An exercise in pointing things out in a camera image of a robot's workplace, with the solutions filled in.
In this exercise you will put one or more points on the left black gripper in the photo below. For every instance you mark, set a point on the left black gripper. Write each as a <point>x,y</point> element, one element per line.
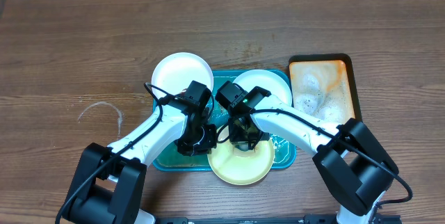
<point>209,142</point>

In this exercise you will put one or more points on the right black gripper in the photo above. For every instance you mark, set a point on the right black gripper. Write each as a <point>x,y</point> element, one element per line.
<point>242,141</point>

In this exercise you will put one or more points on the yellow plate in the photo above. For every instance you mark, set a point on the yellow plate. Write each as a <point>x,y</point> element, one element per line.
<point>242,167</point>

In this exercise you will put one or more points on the white plate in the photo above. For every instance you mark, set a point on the white plate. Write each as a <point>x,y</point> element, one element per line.
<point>267,80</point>
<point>176,72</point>

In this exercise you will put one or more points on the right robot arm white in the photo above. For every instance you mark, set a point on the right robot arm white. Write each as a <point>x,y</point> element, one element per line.
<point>356,169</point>

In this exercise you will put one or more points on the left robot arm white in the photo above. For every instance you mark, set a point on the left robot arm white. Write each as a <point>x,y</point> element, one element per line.
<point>108,183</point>

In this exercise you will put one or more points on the teal plastic tray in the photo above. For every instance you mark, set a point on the teal plastic tray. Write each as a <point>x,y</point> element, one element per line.
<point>172,161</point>

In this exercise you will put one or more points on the black tray with soapy water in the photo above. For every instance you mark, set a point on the black tray with soapy water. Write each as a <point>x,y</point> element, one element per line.
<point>323,85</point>

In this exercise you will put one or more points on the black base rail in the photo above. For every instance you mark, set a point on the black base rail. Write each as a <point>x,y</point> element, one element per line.
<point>307,219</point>

